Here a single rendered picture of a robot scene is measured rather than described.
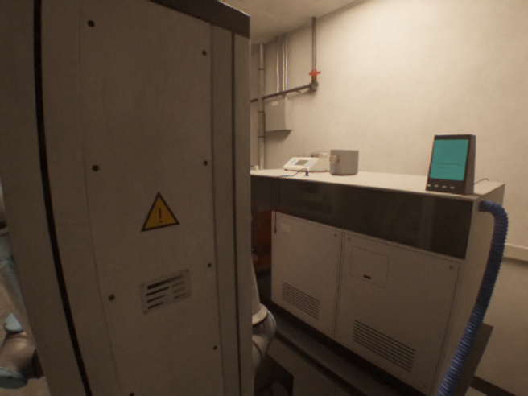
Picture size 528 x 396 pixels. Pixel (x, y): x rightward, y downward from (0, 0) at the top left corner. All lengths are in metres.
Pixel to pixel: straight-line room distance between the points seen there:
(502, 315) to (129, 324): 2.02
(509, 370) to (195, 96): 2.27
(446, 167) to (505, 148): 1.09
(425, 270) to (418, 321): 0.17
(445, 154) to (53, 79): 0.86
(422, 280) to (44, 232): 0.86
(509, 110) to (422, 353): 1.44
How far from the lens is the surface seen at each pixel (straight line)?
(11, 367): 0.99
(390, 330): 1.00
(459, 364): 0.90
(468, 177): 0.86
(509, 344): 2.21
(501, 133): 1.93
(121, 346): 0.43
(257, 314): 0.92
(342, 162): 1.27
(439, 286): 0.87
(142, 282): 0.40
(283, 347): 1.35
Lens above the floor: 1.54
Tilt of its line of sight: 9 degrees down
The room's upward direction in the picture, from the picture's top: straight up
